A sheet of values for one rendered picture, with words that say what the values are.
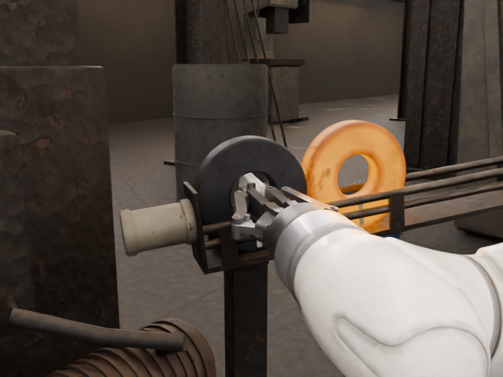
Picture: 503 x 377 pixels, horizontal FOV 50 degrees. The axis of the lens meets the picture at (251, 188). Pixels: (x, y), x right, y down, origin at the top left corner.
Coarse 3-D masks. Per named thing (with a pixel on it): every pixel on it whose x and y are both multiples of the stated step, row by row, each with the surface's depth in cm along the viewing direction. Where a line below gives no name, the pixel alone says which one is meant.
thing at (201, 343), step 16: (160, 320) 74; (176, 320) 74; (192, 336) 71; (96, 352) 66; (112, 352) 65; (128, 352) 66; (144, 352) 66; (192, 352) 69; (208, 352) 71; (64, 368) 63; (80, 368) 62; (96, 368) 62; (112, 368) 63; (128, 368) 63; (144, 368) 64; (160, 368) 65; (176, 368) 66; (192, 368) 69; (208, 368) 70
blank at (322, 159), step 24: (360, 120) 76; (312, 144) 74; (336, 144) 73; (360, 144) 74; (384, 144) 75; (312, 168) 72; (336, 168) 74; (384, 168) 76; (312, 192) 73; (336, 192) 74; (360, 192) 78; (384, 216) 78
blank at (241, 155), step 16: (224, 144) 70; (240, 144) 69; (256, 144) 69; (272, 144) 70; (208, 160) 69; (224, 160) 68; (240, 160) 69; (256, 160) 70; (272, 160) 70; (288, 160) 71; (208, 176) 68; (224, 176) 69; (240, 176) 70; (272, 176) 71; (288, 176) 72; (304, 176) 72; (208, 192) 69; (224, 192) 69; (304, 192) 73; (208, 208) 69; (224, 208) 70; (208, 224) 70; (256, 240) 72
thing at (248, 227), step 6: (246, 216) 59; (246, 222) 59; (252, 222) 59; (234, 228) 58; (240, 228) 58; (246, 228) 58; (252, 228) 58; (246, 234) 59; (252, 234) 58; (258, 234) 58
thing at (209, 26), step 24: (192, 0) 460; (216, 0) 454; (408, 0) 843; (192, 24) 465; (216, 24) 458; (408, 24) 850; (192, 48) 470; (216, 48) 462; (408, 48) 857; (408, 72) 863
